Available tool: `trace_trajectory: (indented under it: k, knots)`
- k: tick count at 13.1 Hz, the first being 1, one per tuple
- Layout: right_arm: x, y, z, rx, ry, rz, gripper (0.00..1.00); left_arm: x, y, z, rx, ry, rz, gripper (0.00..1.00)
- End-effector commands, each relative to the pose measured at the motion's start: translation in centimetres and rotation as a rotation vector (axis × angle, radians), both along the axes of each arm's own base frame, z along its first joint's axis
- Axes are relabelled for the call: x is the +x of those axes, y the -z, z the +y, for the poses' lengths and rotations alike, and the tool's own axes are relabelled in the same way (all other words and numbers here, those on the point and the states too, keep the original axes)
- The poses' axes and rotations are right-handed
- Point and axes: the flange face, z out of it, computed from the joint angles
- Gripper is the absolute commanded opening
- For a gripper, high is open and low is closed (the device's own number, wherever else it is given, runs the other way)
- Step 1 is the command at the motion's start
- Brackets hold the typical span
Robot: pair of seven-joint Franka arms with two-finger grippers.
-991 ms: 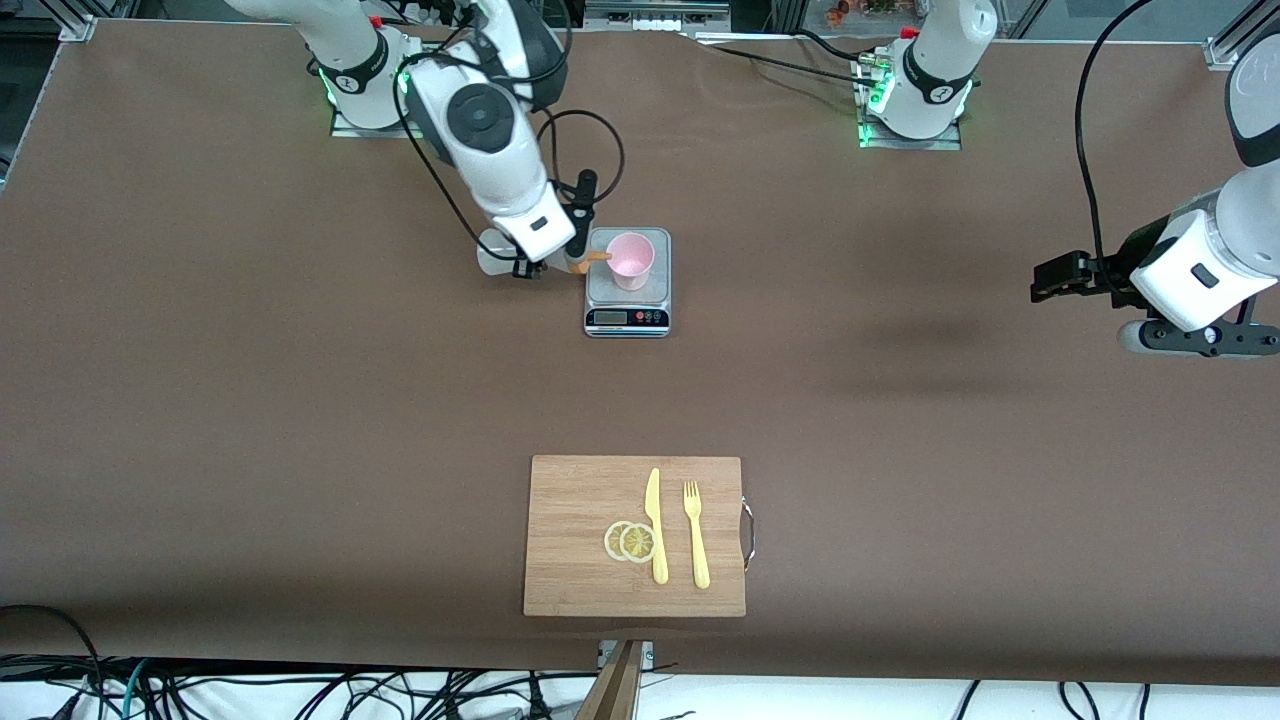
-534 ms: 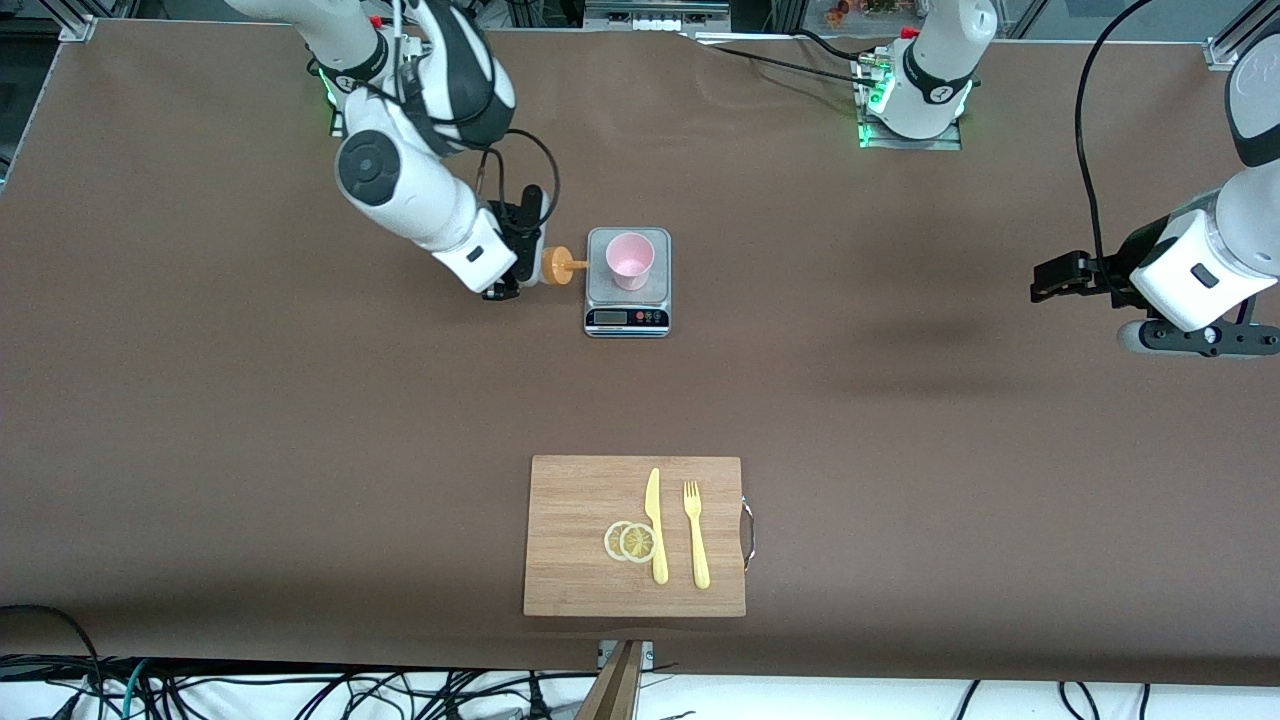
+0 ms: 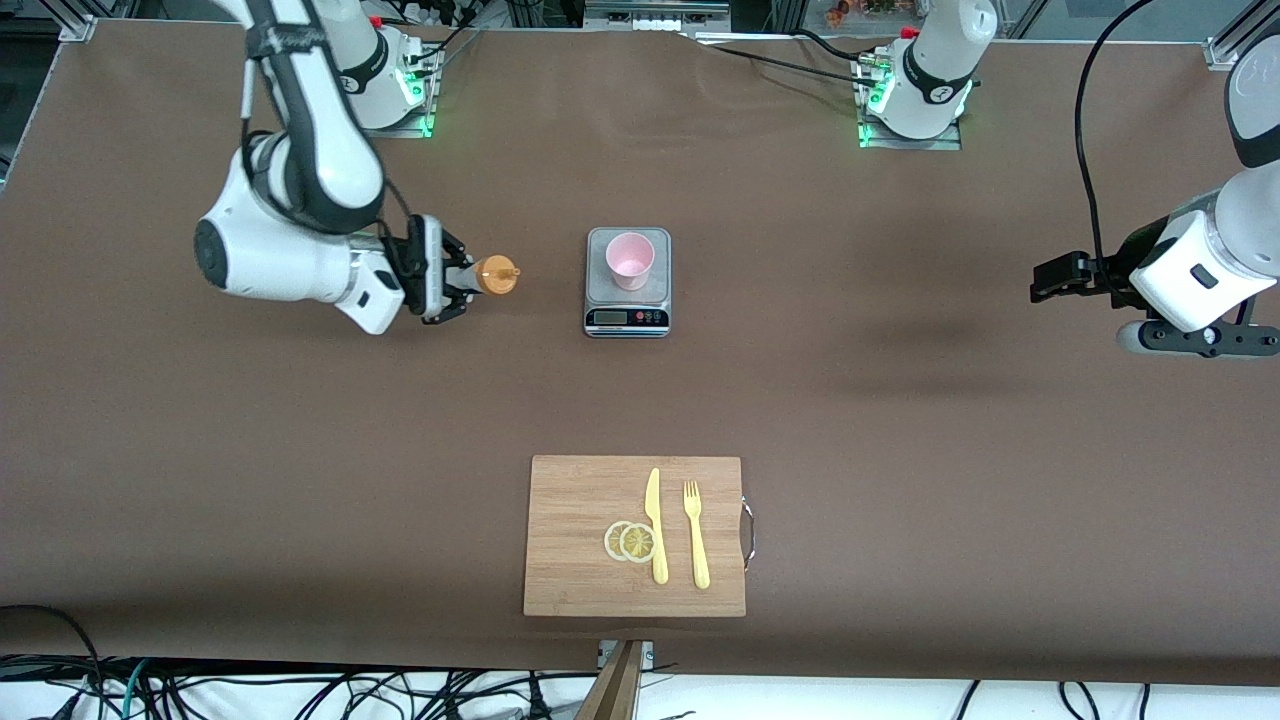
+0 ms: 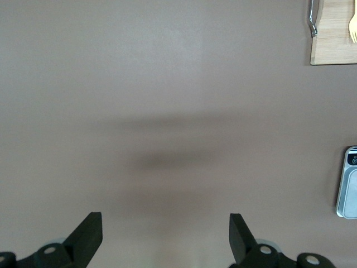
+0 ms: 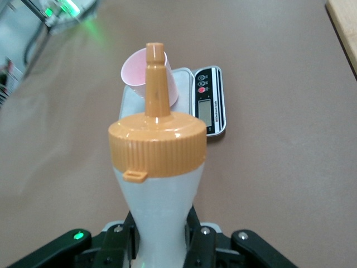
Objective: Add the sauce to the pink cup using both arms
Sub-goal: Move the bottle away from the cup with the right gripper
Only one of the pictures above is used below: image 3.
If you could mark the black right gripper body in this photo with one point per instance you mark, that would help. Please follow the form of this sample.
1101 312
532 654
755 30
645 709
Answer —
413 266

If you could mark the translucent sauce bottle orange cap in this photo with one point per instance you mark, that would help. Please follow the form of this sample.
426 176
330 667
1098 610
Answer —
495 276

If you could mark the pink plastic cup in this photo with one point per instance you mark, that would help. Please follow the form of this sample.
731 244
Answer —
630 262

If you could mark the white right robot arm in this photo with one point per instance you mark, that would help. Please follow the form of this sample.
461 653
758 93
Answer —
300 150

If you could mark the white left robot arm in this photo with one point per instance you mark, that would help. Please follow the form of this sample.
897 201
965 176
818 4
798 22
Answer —
1200 270

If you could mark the silver digital kitchen scale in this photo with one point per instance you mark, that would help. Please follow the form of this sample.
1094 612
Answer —
627 320

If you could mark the wooden cutting board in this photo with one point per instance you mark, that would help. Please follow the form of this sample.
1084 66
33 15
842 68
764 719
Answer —
570 520

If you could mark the lemon slice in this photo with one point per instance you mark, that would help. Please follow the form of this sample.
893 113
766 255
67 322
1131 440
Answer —
638 543
612 541

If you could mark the yellow plastic knife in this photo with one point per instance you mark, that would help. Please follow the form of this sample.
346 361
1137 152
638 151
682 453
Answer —
660 560

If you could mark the yellow plastic fork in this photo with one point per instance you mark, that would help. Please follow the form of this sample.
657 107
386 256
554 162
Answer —
700 560

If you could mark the brown table cover sheet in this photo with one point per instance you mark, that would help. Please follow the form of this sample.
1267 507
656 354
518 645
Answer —
900 500

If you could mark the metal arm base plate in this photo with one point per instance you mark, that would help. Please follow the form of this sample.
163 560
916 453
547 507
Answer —
940 144
415 132

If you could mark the silver frame rail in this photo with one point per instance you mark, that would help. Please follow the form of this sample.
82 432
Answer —
660 12

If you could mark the small metal bracket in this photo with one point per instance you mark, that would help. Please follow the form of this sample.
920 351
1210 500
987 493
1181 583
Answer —
648 655

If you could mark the aluminium frame profile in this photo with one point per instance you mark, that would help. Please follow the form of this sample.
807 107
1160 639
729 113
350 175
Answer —
1225 50
75 25

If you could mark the wooden post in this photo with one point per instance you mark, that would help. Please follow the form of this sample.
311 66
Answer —
615 690

